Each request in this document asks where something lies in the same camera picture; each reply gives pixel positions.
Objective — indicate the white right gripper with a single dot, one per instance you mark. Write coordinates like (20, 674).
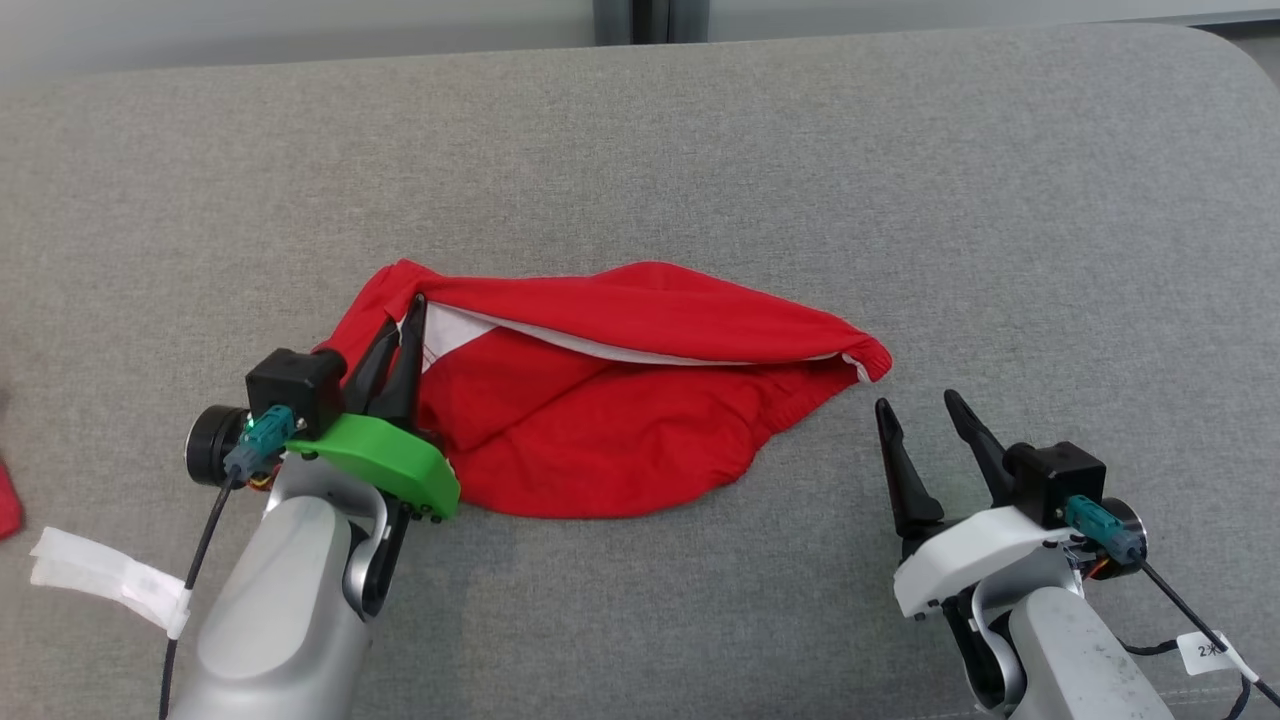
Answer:
(970, 555)

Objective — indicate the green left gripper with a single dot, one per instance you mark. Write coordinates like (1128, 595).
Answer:
(400, 460)

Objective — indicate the red shorts white lining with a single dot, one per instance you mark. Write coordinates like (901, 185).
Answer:
(620, 440)

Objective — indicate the red t-shirt white sleeves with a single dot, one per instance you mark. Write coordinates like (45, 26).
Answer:
(8, 500)

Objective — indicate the black right gripper motor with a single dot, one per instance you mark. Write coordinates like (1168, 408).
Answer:
(1130, 520)

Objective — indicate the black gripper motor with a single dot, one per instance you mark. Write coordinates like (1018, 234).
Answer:
(1130, 520)
(208, 448)

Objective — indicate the black left gripper motor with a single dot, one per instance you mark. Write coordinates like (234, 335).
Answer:
(208, 448)

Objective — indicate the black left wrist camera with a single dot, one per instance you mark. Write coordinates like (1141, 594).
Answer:
(295, 385)

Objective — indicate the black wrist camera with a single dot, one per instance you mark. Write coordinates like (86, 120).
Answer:
(295, 385)
(1055, 475)

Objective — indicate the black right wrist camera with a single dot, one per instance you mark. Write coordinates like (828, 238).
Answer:
(1055, 475)

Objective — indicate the grey partition post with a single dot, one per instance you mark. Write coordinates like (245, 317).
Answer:
(650, 20)

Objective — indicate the grey wall baseboard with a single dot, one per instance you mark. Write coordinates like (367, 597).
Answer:
(1200, 18)

